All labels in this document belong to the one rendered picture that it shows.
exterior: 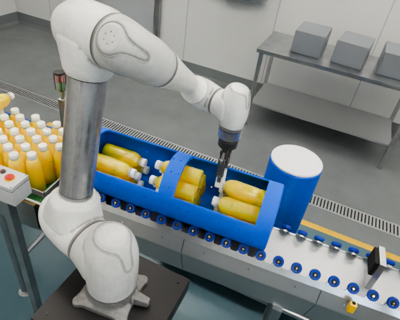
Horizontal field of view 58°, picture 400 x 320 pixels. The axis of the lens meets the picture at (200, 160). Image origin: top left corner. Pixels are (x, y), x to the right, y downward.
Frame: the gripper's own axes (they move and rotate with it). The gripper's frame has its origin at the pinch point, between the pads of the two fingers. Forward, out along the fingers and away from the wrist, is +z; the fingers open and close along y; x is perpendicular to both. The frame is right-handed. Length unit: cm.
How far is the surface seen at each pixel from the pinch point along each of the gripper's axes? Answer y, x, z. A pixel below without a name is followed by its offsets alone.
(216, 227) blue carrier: -15.2, -5.0, 12.5
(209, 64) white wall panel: 342, 107, 100
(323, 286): -13, -52, 27
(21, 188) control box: -30, 76, 13
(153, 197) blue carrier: -15.1, 23.1, 8.0
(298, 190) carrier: 40, -35, 26
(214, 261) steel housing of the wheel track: -14.6, -6.9, 34.2
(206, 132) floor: 209, 63, 120
